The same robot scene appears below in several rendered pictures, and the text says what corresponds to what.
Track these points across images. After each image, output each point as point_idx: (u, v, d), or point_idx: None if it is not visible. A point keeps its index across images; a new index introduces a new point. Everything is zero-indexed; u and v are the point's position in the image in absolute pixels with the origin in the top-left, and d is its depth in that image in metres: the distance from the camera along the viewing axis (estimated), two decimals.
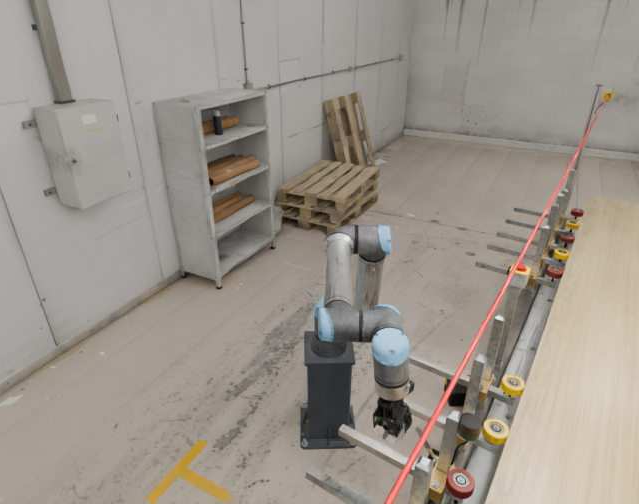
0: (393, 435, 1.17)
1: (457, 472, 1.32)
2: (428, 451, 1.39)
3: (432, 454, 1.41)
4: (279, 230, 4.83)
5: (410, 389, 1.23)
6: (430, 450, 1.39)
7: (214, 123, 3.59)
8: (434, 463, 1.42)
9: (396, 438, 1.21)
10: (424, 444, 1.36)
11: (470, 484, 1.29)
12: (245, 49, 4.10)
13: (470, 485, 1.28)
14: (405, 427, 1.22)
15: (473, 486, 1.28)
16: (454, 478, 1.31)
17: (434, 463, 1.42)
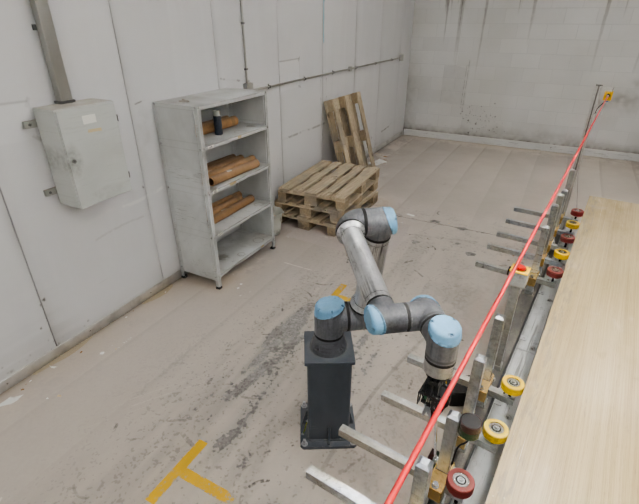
0: (435, 411, 1.30)
1: (457, 472, 1.32)
2: (435, 438, 1.43)
3: (436, 447, 1.43)
4: (279, 230, 4.83)
5: None
6: (436, 439, 1.44)
7: (214, 123, 3.59)
8: (435, 460, 1.42)
9: None
10: (435, 424, 1.44)
11: (470, 484, 1.29)
12: (245, 49, 4.10)
13: (470, 485, 1.28)
14: (443, 406, 1.35)
15: (473, 486, 1.28)
16: (454, 478, 1.31)
17: (434, 461, 1.42)
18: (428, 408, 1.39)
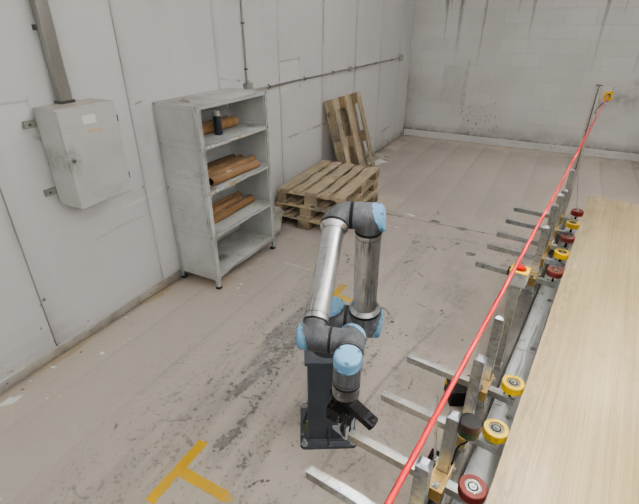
0: (328, 415, 1.50)
1: (469, 478, 1.30)
2: (435, 438, 1.43)
3: (436, 447, 1.43)
4: (279, 230, 4.83)
5: (360, 419, 1.42)
6: (436, 439, 1.44)
7: (214, 123, 3.59)
8: (435, 460, 1.42)
9: (334, 425, 1.51)
10: (435, 424, 1.44)
11: (482, 490, 1.27)
12: (245, 49, 4.10)
13: (482, 491, 1.27)
14: (341, 430, 1.48)
15: (485, 492, 1.26)
16: (466, 484, 1.29)
17: (434, 461, 1.42)
18: None
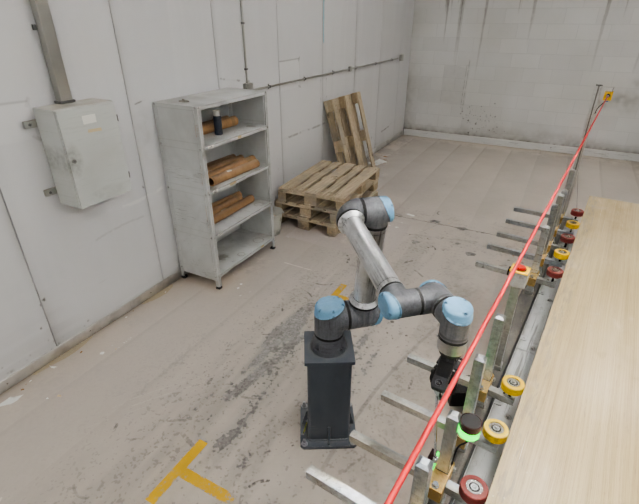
0: None
1: (470, 479, 1.30)
2: (435, 438, 1.43)
3: (436, 447, 1.43)
4: (279, 230, 4.83)
5: (434, 373, 1.38)
6: (436, 439, 1.44)
7: (214, 123, 3.59)
8: (435, 460, 1.42)
9: None
10: (435, 424, 1.44)
11: (484, 491, 1.27)
12: (245, 49, 4.10)
13: (484, 492, 1.26)
14: None
15: (487, 493, 1.26)
16: (467, 485, 1.29)
17: (434, 461, 1.42)
18: None
